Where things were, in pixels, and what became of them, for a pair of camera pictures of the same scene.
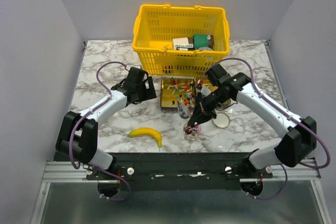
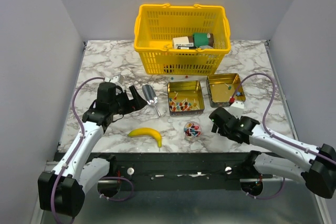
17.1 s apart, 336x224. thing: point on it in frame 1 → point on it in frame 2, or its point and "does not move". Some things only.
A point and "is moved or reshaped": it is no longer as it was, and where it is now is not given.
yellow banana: x=147 y=131 does not move
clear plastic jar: x=191 y=133 does not move
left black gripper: x=150 y=91 → x=138 y=102
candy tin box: x=193 y=89 is moved or reshaped
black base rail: x=177 y=171 does not move
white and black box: x=182 y=44 does not move
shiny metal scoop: x=185 y=110 is moved or reshaped
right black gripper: x=198 y=112 → x=221 y=130
